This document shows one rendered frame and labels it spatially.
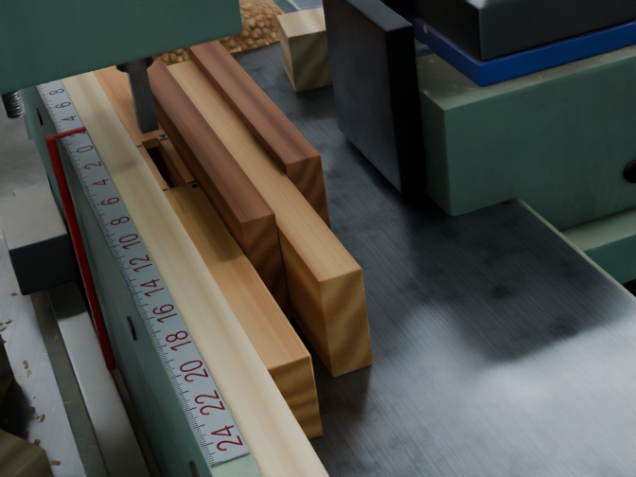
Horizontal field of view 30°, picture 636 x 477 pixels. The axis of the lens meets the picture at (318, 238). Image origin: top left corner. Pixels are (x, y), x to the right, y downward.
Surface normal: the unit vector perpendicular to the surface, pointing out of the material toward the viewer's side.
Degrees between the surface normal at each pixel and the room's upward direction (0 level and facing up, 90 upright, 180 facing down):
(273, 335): 0
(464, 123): 90
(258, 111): 0
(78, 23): 90
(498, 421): 0
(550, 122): 90
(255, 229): 90
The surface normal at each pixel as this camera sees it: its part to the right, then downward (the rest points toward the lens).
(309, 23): -0.12, -0.84
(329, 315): 0.35, 0.45
